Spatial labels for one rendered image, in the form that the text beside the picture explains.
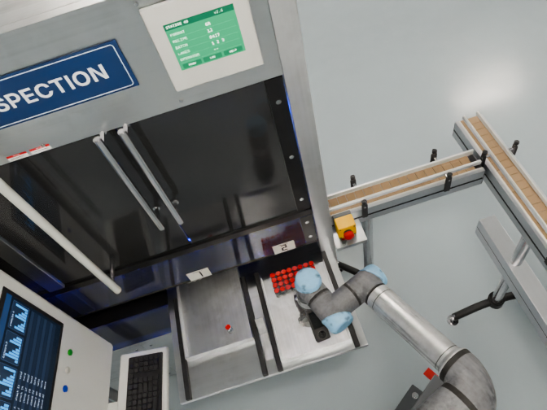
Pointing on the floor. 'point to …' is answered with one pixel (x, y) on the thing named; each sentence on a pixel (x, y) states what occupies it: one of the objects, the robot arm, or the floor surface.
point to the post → (302, 114)
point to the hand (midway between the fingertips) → (312, 325)
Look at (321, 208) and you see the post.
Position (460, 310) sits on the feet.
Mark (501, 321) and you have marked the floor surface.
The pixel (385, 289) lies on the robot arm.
